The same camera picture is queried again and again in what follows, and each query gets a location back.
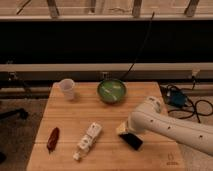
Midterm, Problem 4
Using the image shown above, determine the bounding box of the black eraser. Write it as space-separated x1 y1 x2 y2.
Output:
119 133 143 150

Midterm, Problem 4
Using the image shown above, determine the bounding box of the white sponge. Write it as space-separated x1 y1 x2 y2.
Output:
116 122 128 135

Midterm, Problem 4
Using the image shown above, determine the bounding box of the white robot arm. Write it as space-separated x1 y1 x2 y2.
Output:
127 96 213 156

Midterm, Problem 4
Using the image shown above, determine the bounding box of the green bowl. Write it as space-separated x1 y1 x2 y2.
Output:
97 79 126 104

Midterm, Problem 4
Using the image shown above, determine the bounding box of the clear plastic measuring cup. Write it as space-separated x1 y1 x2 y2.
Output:
57 79 75 100

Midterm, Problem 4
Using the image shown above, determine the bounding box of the white plastic bottle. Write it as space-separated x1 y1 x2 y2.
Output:
73 122 102 161

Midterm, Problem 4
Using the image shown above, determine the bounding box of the blue power adapter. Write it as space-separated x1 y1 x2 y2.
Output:
167 91 186 107

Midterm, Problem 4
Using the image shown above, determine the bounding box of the dark red pocket knife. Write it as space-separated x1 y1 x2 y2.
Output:
47 127 59 152

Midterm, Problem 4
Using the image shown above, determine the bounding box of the black chair base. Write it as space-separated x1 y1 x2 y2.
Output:
0 108 28 119

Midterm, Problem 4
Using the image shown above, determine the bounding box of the black cable on floor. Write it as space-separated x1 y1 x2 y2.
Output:
159 84 213 124

